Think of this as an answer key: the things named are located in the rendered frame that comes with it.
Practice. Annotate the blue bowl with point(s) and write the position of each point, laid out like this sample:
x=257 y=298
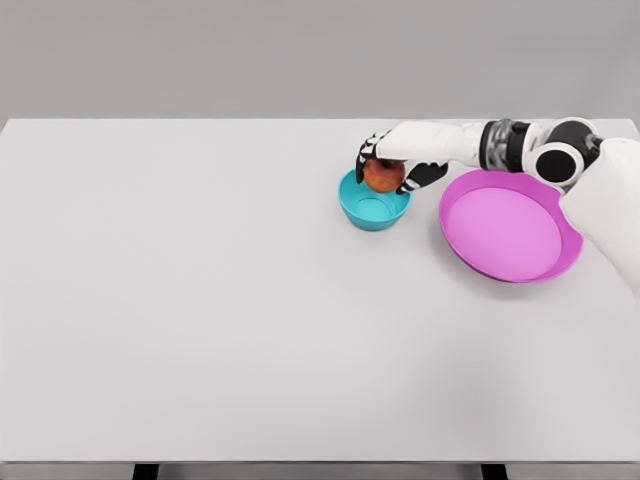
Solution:
x=374 y=210

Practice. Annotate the pink plate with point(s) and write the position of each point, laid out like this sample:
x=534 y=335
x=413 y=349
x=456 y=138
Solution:
x=505 y=230

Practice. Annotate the red apple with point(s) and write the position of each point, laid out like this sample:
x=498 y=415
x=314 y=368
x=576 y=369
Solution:
x=383 y=175

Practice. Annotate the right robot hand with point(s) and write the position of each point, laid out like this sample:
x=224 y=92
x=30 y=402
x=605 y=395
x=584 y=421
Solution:
x=410 y=141

